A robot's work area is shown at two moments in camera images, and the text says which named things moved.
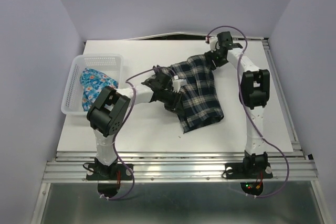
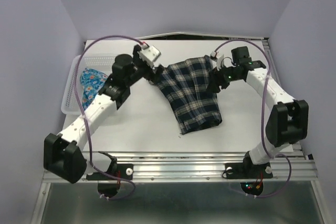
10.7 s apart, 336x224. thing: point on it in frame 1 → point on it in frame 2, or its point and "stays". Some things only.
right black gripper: (209, 56) → (214, 80)
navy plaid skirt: (201, 104) stays
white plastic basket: (111, 64) stays
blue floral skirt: (93, 82) stays
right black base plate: (239, 170) stays
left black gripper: (176, 104) → (153, 77)
